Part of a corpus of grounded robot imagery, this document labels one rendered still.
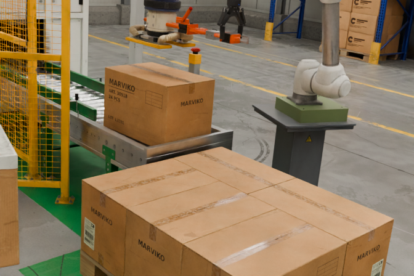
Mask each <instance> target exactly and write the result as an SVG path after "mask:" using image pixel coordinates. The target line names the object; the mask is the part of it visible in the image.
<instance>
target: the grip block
mask: <svg viewBox="0 0 414 276"><path fill-rule="evenodd" d="M189 28H198V24H194V23H190V22H179V28H178V33H184V34H187V35H197V34H195V33H194V32H191V31H189Z"/></svg>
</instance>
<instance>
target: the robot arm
mask: <svg viewBox="0 0 414 276"><path fill-rule="evenodd" d="M320 2H321V3H322V63H321V64H319V62H318V61H316V60H315V59H302V60H301V61H300V62H299V64H298V66H297V68H296V71H295V74H294V84H293V95H288V96H287V97H286V98H287V99H289V100H291V101H292V102H294V103H295V104H296V105H323V102H321V101H319V100H318V99H317V95H320V96H323V97H327V98H331V99H338V98H341V97H344V96H346V95H348V93H349V91H350V89H351V82H350V80H349V78H348V77H347V76H346V74H345V71H344V67H343V66H342V65H341V64H340V62H339V2H341V0H320ZM227 6H228V8H223V10H222V14H221V16H220V18H219V21H218V23H217V25H219V26H220V37H219V39H224V36H225V26H224V25H225V24H226V23H227V21H228V19H229V18H230V17H233V16H234V17H236V19H237V21H238V23H239V26H238V33H240V34H241V35H242V32H243V27H244V26H245V25H246V20H245V15H244V8H241V7H240V6H241V0H227Z"/></svg>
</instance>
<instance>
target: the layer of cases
mask: <svg viewBox="0 0 414 276"><path fill-rule="evenodd" d="M393 223H394V219H393V218H391V217H389V216H386V215H384V214H381V213H379V212H377V211H374V210H372V209H370V208H367V207H365V206H362V205H360V204H358V203H355V202H353V201H350V200H348V199H346V198H343V197H341V196H339V195H336V194H334V193H331V192H329V191H327V190H324V189H321V188H320V187H317V186H315V185H312V184H310V183H308V182H305V181H302V180H301V179H298V178H295V177H293V176H291V175H289V174H286V173H284V172H281V171H279V170H276V169H274V168H271V167H270V166H267V165H264V164H262V163H260V162H257V161H255V160H252V159H251V158H248V157H245V156H243V155H241V154H238V153H236V152H233V151H231V150H229V149H226V148H224V147H218V148H213V149H209V150H205V151H202V152H196V153H192V154H189V155H184V156H179V157H175V158H171V159H168V160H163V161H158V162H154V163H150V164H145V165H142V166H137V167H134V168H129V169H124V170H120V171H116V172H111V173H108V174H103V175H99V176H95V177H90V178H87V179H82V199H81V249H82V250H83V251H84V252H85V253H86V254H88V255H89V256H90V257H91V258H93V259H94V260H95V261H96V262H98V263H99V264H100V265H101V266H102V267H104V268H105V269H106V270H108V271H109V272H110V273H111V274H112V275H114V276H383V275H384V269H385V265H386V259H387V255H388V249H389V243H390V239H391V233H392V227H393Z"/></svg>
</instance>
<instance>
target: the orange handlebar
mask: <svg viewBox="0 0 414 276"><path fill-rule="evenodd" d="M181 20H182V17H176V23H173V22H172V23H166V26H169V27H173V28H179V24H178V23H179V22H180V21H181ZM176 24H177V25H176ZM206 30H207V29H206V28H189V31H191V32H194V33H195V34H198V35H205V34H206ZM214 37H217V38H219V37H220V34H218V33H215V34H214ZM239 40H240V37H234V38H233V41H239Z"/></svg>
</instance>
